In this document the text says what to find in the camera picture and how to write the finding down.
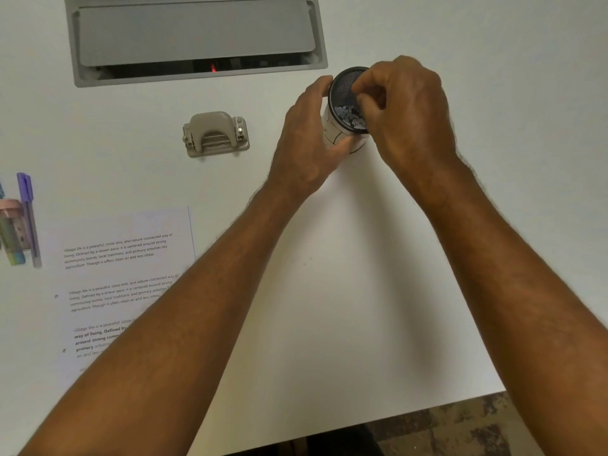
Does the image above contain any person's left hand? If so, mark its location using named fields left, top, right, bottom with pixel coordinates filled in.
left=265, top=75, right=358, bottom=201

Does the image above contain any person's right hand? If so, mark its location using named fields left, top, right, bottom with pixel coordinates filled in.
left=353, top=55, right=460, bottom=191

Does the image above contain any white cup with black inside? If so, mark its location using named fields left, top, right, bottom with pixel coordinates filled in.
left=321, top=66, right=377, bottom=155

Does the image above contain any person's left forearm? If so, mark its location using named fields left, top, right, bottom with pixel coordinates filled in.
left=16, top=178, right=328, bottom=456

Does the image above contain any person's right forearm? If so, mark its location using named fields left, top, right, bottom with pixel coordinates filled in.
left=411, top=154, right=608, bottom=456

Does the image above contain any pile of paper punch dots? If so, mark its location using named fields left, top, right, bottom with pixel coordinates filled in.
left=333, top=104, right=369, bottom=133

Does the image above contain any beige hole punch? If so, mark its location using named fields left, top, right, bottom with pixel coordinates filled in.
left=182, top=111, right=251, bottom=158

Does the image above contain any printed white paper sheet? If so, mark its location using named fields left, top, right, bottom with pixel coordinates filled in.
left=51, top=205, right=197, bottom=376

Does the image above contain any purple pen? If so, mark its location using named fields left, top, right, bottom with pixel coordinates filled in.
left=16, top=173, right=44, bottom=269

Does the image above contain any pastel highlighter set in case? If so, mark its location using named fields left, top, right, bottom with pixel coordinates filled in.
left=0, top=182, right=30, bottom=267

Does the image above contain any grey desk cable hatch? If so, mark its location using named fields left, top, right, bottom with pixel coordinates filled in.
left=63, top=0, right=329, bottom=88

